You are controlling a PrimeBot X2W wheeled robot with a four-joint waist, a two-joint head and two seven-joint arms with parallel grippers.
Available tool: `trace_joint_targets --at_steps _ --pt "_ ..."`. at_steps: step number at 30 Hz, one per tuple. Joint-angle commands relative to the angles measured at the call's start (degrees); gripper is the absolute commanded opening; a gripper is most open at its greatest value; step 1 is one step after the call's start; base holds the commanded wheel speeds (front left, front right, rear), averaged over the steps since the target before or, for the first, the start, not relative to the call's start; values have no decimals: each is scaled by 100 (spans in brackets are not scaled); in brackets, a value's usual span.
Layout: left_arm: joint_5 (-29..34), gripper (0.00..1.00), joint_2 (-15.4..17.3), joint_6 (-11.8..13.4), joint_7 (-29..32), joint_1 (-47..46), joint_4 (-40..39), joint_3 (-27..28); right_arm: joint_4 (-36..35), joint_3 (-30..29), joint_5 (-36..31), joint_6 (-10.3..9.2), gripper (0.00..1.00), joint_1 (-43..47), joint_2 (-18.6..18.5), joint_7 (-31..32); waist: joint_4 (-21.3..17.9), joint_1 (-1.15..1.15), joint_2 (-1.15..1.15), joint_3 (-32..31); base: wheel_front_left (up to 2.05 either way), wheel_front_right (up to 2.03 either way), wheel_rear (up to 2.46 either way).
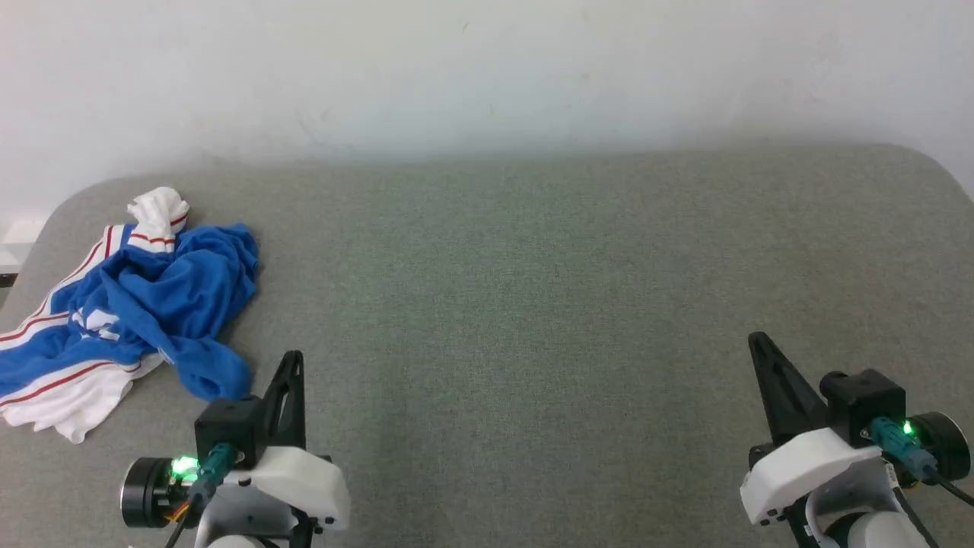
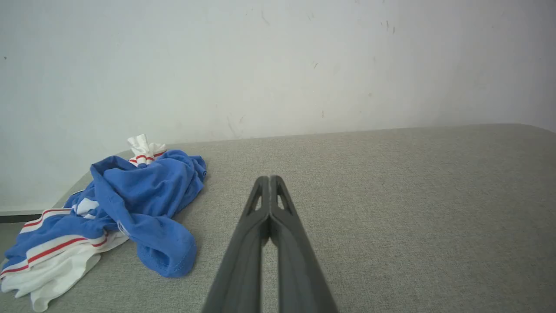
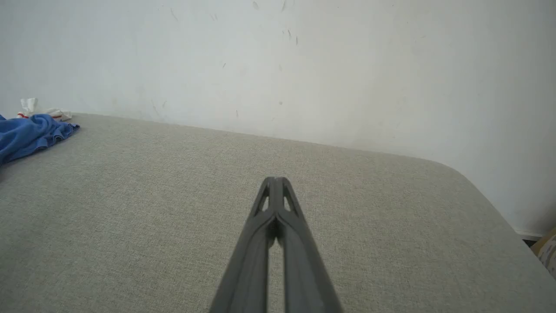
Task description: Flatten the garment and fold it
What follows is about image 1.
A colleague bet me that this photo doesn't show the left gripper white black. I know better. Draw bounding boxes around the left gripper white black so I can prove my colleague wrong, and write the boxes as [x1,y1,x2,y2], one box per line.
[120,350,351,534]

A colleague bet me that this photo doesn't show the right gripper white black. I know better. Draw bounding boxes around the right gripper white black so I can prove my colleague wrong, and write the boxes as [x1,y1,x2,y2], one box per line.
[740,332,972,526]

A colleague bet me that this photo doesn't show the blue white basketball jersey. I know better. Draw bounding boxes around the blue white basketball jersey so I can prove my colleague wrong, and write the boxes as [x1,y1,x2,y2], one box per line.
[0,186,261,444]

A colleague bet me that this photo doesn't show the grey fabric sofa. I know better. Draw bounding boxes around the grey fabric sofa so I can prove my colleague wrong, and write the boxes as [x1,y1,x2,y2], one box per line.
[0,145,974,548]

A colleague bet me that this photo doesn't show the white skirting ledge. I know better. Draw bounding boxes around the white skirting ledge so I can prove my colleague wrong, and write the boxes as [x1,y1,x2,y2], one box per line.
[0,218,46,288]

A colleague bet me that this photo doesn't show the left camera cable teal plug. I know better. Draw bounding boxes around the left camera cable teal plug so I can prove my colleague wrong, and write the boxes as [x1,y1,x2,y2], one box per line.
[164,444,238,548]

